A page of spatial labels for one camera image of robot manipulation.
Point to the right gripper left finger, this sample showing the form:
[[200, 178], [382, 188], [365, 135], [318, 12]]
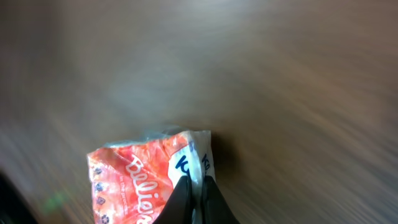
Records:
[[179, 207]]

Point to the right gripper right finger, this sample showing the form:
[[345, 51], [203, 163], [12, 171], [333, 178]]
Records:
[[213, 205]]

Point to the small red white carton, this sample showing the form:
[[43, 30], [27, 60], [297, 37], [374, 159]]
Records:
[[132, 181]]

